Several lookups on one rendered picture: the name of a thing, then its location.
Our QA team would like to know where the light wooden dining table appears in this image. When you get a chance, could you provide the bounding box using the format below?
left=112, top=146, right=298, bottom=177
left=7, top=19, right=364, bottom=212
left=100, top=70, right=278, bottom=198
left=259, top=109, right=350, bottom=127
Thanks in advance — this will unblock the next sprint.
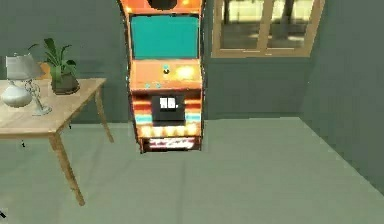
left=0, top=77, right=115, bottom=207

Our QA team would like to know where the white lamp with grey shade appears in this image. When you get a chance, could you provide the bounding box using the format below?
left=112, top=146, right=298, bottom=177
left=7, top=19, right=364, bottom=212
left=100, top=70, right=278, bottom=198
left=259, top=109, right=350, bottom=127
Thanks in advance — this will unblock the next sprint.
left=0, top=54, right=46, bottom=109

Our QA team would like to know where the orange arcade machine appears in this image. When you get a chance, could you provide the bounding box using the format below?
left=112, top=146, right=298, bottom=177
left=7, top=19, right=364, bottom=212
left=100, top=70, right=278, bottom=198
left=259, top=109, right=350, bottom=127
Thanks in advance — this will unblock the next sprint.
left=118, top=0, right=205, bottom=154

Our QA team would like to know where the wooden framed window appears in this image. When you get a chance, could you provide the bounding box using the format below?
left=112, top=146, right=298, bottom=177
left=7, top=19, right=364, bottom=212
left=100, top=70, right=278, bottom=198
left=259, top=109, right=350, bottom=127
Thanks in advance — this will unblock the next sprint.
left=211, top=0, right=326, bottom=59

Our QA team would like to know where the green plant in dark pot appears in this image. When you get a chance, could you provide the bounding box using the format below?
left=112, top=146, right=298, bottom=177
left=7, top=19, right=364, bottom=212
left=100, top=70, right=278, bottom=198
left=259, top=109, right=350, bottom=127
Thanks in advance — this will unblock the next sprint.
left=28, top=37, right=81, bottom=96

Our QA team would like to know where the clear glass candle holder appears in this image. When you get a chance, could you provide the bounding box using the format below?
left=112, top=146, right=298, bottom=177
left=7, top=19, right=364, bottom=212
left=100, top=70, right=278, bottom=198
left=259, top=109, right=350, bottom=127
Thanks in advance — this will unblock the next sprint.
left=23, top=79, right=53, bottom=117

